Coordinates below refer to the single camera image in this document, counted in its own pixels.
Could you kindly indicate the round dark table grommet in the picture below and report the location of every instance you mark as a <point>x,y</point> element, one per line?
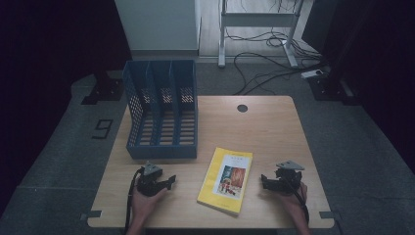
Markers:
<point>242,108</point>

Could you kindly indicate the dark curtain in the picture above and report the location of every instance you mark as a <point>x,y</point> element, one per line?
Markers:
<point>49,65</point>
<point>375,65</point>

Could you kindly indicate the black stand base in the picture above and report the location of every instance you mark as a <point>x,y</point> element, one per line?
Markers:
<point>106,89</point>
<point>329,89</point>

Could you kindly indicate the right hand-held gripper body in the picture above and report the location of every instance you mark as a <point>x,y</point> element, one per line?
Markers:
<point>288,181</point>

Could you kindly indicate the white cabinet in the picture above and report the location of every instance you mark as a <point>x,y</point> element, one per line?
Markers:
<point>156,26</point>

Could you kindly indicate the white metal desk frame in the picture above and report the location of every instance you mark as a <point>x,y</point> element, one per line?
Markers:
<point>257,19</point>

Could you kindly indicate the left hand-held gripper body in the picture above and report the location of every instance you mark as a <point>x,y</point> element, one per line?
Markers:
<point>149,184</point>

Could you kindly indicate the yellow book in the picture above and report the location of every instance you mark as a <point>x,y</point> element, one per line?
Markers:
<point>211,184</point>

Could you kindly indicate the person's right hand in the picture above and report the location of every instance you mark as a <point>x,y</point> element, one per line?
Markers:
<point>292,199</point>

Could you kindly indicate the person's left hand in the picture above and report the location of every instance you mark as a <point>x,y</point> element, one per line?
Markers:
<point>145,202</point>

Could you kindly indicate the blue plastic file rack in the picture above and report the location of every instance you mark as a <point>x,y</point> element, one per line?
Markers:
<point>163,152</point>

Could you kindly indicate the white power strip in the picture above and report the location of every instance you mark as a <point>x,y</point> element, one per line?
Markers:
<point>311,74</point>

